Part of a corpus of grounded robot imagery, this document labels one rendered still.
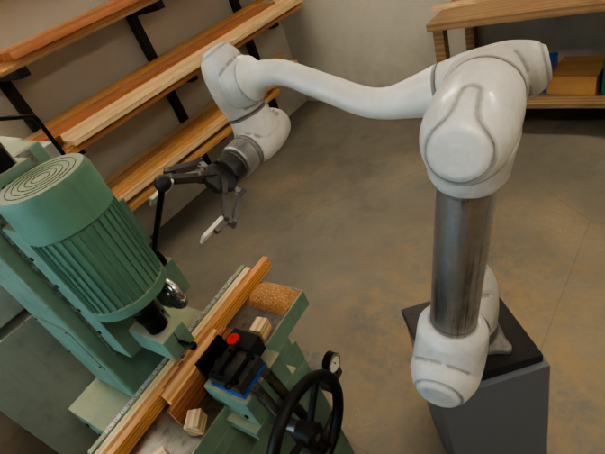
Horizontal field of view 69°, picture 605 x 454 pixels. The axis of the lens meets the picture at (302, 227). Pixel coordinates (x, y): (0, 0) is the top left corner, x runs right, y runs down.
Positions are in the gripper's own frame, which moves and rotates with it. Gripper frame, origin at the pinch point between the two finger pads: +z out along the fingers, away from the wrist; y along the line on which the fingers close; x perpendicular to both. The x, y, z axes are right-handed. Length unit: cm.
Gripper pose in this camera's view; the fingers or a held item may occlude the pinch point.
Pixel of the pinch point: (179, 218)
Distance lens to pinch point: 97.2
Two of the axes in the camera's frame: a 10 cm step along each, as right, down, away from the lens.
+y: -8.1, -5.9, 0.2
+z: -4.9, 6.5, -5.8
